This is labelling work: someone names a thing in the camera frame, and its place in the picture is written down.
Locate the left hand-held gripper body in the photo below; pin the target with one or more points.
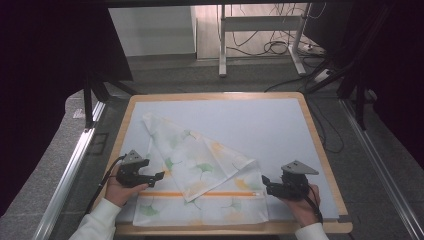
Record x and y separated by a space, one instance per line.
128 173

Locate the black metal stand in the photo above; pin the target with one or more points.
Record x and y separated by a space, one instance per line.
96 93
358 83

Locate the pale blue table mat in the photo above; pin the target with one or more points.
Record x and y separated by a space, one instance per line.
266 133

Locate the person's left hand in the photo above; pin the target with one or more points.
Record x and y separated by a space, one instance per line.
118 195

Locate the wooden table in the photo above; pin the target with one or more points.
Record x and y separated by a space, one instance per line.
220 96

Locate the white leaf-print cloth orange stripe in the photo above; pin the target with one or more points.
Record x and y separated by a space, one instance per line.
200 166

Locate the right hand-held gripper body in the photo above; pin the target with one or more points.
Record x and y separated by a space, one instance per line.
293 185

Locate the dark floor plate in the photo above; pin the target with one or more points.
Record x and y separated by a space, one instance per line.
98 143

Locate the white power strip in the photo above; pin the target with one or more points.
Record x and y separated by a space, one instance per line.
322 75

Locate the white metal desk frame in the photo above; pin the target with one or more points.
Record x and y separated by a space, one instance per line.
260 23

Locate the person's right hand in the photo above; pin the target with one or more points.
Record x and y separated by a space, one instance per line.
305 210

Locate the white cabinet panel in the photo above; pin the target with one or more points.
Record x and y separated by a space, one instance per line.
151 30

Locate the aluminium rail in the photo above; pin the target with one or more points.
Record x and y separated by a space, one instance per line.
383 173
70 170

